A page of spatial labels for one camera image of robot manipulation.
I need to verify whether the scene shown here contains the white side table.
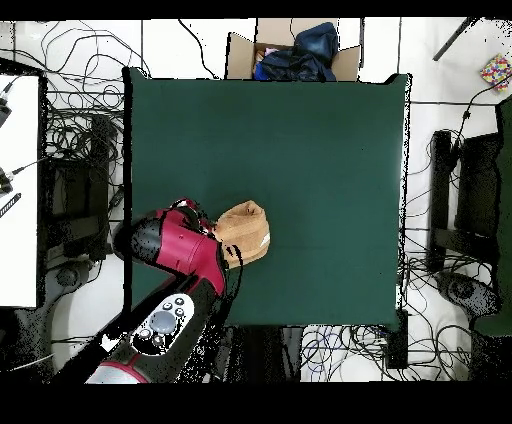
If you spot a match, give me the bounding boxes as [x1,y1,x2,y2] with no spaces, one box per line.
[0,73,41,309]

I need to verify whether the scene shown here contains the dark blue clothing pile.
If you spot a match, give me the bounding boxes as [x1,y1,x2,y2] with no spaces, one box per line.
[253,21,341,82]

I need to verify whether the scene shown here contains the black stand foot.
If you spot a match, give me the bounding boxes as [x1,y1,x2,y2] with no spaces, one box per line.
[435,271,501,321]
[41,257,99,317]

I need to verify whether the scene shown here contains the orange terry towel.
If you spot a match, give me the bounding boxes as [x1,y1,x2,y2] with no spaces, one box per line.
[213,199,272,270]

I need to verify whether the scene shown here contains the black cable tangle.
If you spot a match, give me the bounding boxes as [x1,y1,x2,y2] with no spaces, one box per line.
[299,223,481,381]

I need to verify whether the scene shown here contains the green covered side table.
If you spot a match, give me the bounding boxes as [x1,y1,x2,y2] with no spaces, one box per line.
[471,95,512,337]

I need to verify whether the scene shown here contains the black device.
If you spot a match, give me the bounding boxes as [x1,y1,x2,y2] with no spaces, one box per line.
[0,166,15,196]
[0,93,13,127]

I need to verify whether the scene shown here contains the black power strip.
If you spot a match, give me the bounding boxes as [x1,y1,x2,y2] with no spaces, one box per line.
[386,309,410,370]

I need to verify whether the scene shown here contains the multicoloured patterned item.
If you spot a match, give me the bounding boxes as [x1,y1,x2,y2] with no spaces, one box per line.
[479,53,512,93]

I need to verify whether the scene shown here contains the black metal bar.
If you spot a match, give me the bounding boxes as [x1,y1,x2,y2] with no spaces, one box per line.
[432,17,479,62]

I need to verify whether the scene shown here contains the loose black floor cables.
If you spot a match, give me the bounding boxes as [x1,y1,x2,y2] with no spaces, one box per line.
[0,19,152,161]

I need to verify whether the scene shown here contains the black slotted bar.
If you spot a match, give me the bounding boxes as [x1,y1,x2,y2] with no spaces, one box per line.
[0,192,22,219]

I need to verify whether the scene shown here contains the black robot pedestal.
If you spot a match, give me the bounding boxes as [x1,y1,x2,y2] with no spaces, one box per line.
[211,325,305,383]

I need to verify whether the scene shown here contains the dark green table cloth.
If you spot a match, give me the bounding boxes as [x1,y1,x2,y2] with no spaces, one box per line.
[123,67,411,331]

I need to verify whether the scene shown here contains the brown cardboard box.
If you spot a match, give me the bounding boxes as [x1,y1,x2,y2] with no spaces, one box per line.
[225,17,363,82]

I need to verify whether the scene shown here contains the black equipment rack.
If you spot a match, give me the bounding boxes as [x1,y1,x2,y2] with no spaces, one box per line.
[427,129,503,273]
[39,115,121,261]

